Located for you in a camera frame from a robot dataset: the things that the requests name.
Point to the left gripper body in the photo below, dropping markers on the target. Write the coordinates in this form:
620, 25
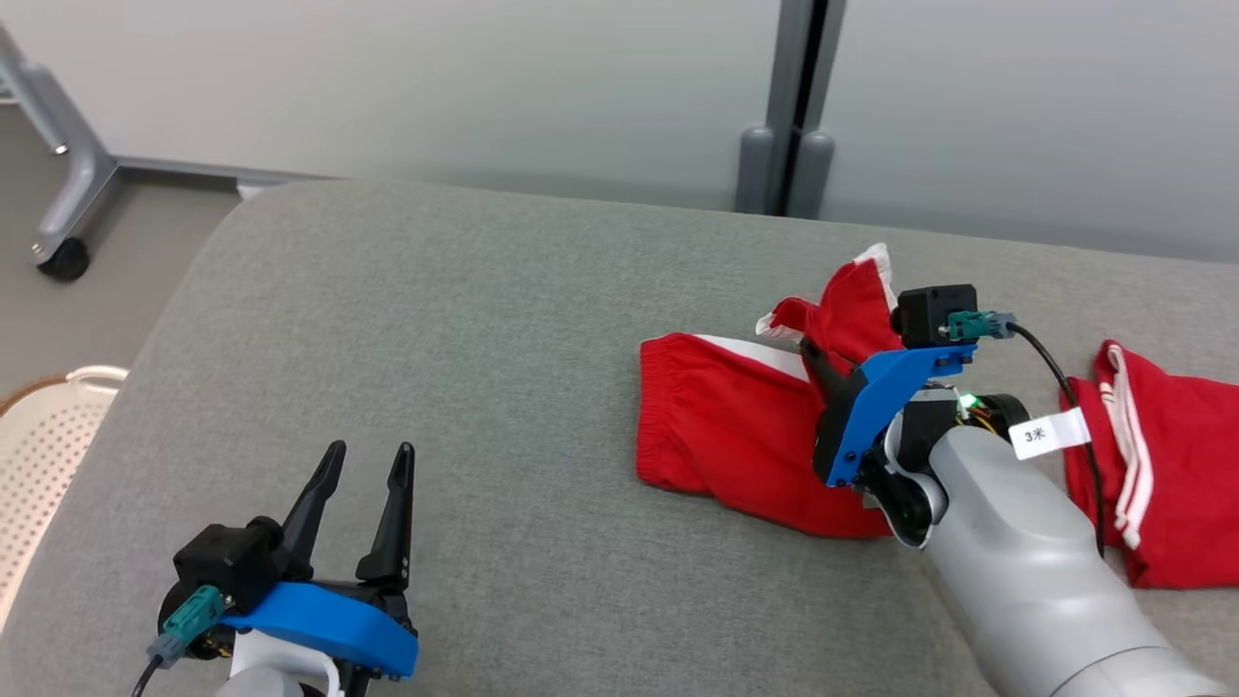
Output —
281, 660

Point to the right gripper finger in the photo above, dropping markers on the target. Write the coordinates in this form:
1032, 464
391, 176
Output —
832, 379

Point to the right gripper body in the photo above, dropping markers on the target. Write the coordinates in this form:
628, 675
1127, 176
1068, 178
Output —
915, 474

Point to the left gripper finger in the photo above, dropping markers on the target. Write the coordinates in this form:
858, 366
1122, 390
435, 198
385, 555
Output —
392, 523
315, 503

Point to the red shorts white trim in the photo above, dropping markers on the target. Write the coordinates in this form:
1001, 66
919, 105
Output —
726, 426

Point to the red jersey with lettering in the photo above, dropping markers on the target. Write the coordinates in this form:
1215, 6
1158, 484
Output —
1191, 465

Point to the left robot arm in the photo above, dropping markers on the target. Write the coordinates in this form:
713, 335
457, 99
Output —
266, 687

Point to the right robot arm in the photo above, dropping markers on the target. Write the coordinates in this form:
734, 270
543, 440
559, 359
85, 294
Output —
1026, 561

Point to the white perforated laundry basket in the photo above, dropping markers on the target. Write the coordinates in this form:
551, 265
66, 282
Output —
39, 465

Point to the black caster wheel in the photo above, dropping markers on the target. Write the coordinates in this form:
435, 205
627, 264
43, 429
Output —
64, 261

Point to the right blue camera bracket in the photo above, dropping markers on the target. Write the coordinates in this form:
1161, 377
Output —
876, 407

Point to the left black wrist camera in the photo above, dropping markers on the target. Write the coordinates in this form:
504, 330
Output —
227, 561

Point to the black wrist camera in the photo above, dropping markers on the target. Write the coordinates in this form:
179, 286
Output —
929, 315
227, 561

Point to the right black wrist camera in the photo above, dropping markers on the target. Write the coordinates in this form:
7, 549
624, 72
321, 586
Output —
929, 315

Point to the grey partition post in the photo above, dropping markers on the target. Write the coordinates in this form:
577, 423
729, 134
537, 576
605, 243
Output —
789, 77

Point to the grey rolling stand frame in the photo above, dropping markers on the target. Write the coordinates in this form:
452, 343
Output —
92, 174

